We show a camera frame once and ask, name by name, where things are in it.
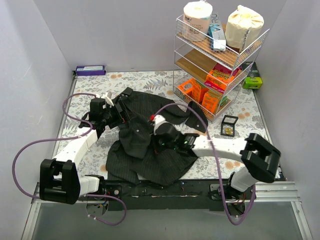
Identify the black pinstriped shirt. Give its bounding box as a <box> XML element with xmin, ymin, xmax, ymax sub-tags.
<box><xmin>105</xmin><ymin>88</ymin><xmax>208</xmax><ymax>186</ymax></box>

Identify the gold brooch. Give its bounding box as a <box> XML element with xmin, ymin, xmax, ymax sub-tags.
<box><xmin>225</xmin><ymin>127</ymin><xmax>234</xmax><ymax>135</ymax></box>

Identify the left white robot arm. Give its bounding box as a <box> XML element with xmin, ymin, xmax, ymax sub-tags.
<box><xmin>39</xmin><ymin>96</ymin><xmax>133</xmax><ymax>205</ymax></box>

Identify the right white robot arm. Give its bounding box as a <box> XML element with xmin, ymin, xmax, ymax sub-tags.
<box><xmin>153</xmin><ymin>115</ymin><xmax>281</xmax><ymax>199</ymax></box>

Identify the black brooch display box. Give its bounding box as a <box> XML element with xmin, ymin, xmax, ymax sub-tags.
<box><xmin>220</xmin><ymin>114</ymin><xmax>239</xmax><ymax>137</ymax></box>

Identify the purple flat box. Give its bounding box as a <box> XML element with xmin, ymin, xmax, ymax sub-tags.
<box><xmin>75</xmin><ymin>65</ymin><xmax>106</xmax><ymax>77</ymax></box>

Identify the orange box left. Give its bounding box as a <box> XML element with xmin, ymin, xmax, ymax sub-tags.
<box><xmin>178</xmin><ymin>78</ymin><xmax>209</xmax><ymax>103</ymax></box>

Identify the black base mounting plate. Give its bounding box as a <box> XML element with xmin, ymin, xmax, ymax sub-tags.
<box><xmin>77</xmin><ymin>179</ymin><xmax>251</xmax><ymax>213</ymax></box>

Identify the orange pink snack box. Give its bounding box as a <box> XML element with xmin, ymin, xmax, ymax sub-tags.
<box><xmin>204</xmin><ymin>63</ymin><xmax>242</xmax><ymax>94</ymax></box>

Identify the green black box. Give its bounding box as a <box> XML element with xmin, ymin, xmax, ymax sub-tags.
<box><xmin>242</xmin><ymin>62</ymin><xmax>263</xmax><ymax>90</ymax></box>

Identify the blue white toothpaste box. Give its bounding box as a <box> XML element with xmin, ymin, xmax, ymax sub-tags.
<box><xmin>208</xmin><ymin>12</ymin><xmax>227</xmax><ymax>52</ymax></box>

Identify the white toilet paper roll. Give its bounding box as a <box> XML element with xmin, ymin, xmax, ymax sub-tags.
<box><xmin>182</xmin><ymin>0</ymin><xmax>213</xmax><ymax>42</ymax></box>

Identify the cream toilet paper roll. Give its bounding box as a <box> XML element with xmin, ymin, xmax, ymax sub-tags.
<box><xmin>224</xmin><ymin>5</ymin><xmax>264</xmax><ymax>52</ymax></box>

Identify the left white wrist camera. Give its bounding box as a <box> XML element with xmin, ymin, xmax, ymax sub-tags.
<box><xmin>101</xmin><ymin>92</ymin><xmax>114</xmax><ymax>106</ymax></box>

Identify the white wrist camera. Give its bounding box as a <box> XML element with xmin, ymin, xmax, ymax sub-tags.
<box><xmin>101</xmin><ymin>92</ymin><xmax>114</xmax><ymax>106</ymax></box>
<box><xmin>150</xmin><ymin>114</ymin><xmax>167</xmax><ymax>135</ymax></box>

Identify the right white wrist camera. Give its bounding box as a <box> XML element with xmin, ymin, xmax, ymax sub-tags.
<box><xmin>150</xmin><ymin>114</ymin><xmax>167</xmax><ymax>135</ymax></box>

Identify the white wire shelf rack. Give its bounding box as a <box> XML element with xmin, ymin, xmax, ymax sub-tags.
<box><xmin>173</xmin><ymin>16</ymin><xmax>269</xmax><ymax>121</ymax></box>

